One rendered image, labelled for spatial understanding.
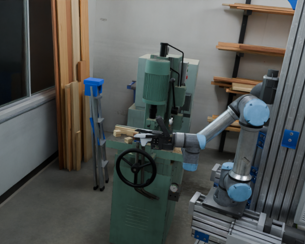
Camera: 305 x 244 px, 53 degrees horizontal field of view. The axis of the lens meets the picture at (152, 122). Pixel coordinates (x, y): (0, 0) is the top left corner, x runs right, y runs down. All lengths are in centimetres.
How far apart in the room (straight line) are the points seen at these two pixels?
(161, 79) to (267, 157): 86
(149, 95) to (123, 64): 250
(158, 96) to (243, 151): 85
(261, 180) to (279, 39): 286
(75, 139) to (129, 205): 143
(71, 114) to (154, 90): 158
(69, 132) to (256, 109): 250
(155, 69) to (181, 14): 240
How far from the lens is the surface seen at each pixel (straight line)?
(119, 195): 246
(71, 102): 352
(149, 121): 227
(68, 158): 370
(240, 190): 164
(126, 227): 260
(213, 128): 165
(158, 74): 215
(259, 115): 151
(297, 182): 195
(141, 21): 456
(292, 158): 188
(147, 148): 211
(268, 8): 398
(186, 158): 156
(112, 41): 468
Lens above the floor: 177
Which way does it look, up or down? 18 degrees down
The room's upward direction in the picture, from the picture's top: 6 degrees clockwise
